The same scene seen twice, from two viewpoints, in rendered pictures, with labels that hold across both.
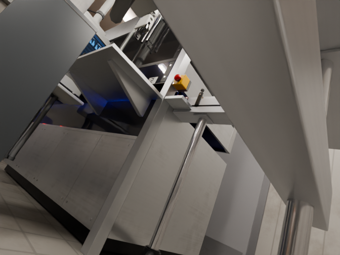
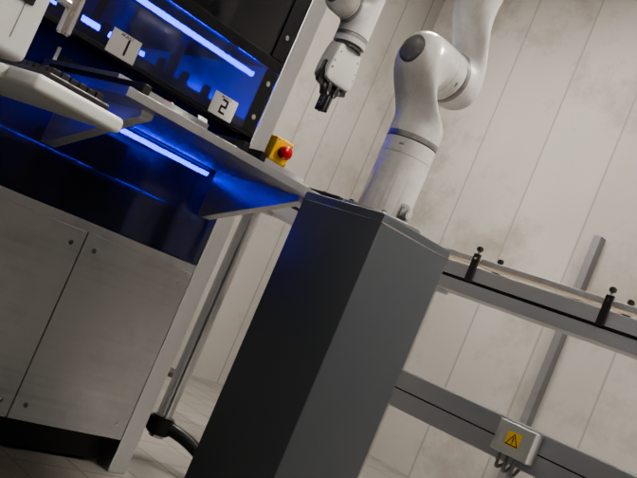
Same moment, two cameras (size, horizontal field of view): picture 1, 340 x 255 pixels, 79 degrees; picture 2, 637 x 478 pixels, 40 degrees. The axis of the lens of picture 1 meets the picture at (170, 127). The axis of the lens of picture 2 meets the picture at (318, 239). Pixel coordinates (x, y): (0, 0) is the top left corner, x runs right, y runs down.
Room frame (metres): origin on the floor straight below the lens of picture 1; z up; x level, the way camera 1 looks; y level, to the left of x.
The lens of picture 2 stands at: (0.89, 2.59, 0.64)
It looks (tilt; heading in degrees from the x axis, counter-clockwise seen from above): 4 degrees up; 269
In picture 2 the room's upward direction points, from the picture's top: 23 degrees clockwise
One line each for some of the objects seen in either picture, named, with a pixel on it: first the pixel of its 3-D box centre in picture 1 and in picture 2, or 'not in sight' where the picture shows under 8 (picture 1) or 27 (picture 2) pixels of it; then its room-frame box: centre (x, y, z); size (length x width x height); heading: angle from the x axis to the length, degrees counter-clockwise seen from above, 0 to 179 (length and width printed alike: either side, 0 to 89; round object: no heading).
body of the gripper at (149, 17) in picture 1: (144, 23); (339, 64); (0.96, 0.39, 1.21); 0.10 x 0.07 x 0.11; 45
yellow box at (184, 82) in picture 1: (181, 83); (274, 150); (1.05, 0.04, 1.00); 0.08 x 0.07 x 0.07; 135
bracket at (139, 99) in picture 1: (126, 90); (249, 208); (1.04, 0.30, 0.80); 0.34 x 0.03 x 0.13; 135
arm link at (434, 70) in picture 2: not in sight; (423, 90); (0.76, 0.65, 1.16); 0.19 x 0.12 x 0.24; 44
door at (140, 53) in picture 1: (135, 47); not in sight; (1.60, 0.61, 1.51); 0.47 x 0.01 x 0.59; 45
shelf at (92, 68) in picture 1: (110, 84); (189, 142); (1.22, 0.47, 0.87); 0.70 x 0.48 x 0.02; 45
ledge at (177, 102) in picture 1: (179, 104); not in sight; (1.07, 0.00, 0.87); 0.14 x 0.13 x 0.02; 135
